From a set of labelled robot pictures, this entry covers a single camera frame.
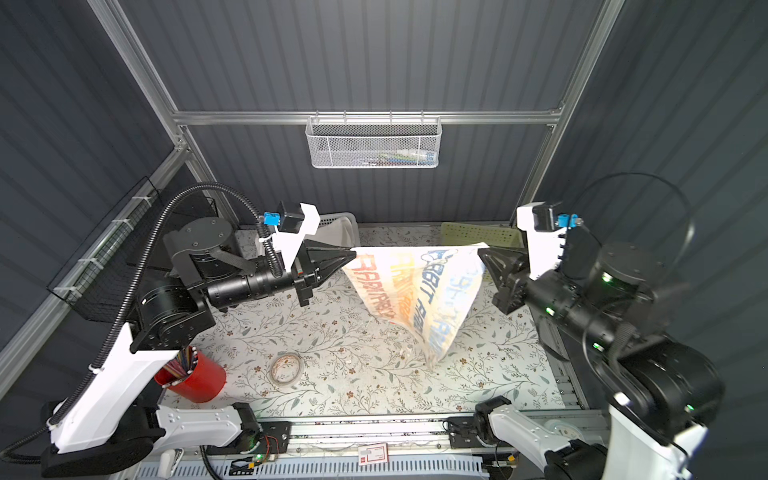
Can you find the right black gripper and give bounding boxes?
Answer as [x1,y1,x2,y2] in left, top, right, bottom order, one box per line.
[475,237,605,350]

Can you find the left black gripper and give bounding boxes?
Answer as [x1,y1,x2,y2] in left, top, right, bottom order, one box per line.
[203,235,350,313]

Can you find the white towel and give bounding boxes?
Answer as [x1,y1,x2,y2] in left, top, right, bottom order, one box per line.
[317,217,360,247]

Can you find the white plastic laundry basket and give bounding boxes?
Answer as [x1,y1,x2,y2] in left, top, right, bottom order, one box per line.
[314,211,361,248]

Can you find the patterned cloth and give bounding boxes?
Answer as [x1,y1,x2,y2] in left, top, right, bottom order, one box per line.
[343,243,487,367]

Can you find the green perforated plastic basket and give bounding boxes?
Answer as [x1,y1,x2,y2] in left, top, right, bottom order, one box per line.
[440,222,524,248]

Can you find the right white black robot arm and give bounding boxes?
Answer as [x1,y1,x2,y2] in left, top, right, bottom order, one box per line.
[474,243,725,479]

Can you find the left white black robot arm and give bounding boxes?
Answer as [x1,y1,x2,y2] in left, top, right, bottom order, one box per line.
[41,212,359,478]

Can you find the clear tape roll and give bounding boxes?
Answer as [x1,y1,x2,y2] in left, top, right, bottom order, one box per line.
[268,352,304,387]

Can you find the red pencil cup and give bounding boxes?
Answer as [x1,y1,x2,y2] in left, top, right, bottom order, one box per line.
[154,346,227,403]

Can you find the red white label card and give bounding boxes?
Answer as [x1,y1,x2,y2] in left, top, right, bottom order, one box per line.
[358,443,389,466]

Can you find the black corrugated cable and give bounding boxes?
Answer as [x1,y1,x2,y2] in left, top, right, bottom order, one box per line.
[0,181,283,466]

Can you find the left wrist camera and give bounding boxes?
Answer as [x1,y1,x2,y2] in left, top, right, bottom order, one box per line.
[259,201,320,269]

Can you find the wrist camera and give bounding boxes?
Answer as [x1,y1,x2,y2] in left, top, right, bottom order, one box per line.
[259,201,320,269]
[516,201,583,280]

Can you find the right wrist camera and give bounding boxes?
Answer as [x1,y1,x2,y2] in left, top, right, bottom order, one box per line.
[516,201,583,280]

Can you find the white wire wall basket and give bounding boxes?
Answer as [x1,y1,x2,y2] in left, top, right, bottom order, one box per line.
[305,116,443,169]

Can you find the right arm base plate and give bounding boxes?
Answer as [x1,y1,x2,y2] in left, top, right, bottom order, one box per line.
[442,416,498,449]

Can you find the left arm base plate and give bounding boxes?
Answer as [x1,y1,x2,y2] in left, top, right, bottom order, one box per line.
[205,421,292,456]

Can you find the black wire wall basket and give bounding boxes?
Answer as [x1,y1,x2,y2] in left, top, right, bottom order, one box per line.
[47,171,195,324]

